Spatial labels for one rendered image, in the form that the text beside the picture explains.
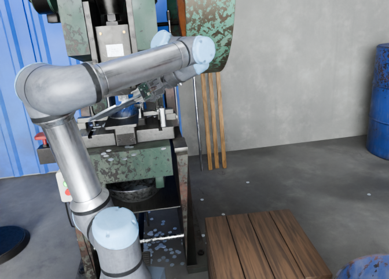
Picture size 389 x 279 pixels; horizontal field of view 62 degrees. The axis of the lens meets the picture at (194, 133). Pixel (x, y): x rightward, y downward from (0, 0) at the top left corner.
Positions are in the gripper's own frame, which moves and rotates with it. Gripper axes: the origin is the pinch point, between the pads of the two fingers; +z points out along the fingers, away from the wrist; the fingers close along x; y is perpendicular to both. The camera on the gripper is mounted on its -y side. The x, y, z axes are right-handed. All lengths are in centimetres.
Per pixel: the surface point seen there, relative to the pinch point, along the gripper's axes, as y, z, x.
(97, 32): -10.4, 13.0, -34.0
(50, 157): 18.8, 41.9, 6.0
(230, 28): -20.8, -38.5, -7.6
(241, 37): -168, 17, -20
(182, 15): -63, 1, -34
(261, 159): -152, 39, 81
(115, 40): -14.7, 9.6, -28.0
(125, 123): -0.2, 12.4, 6.9
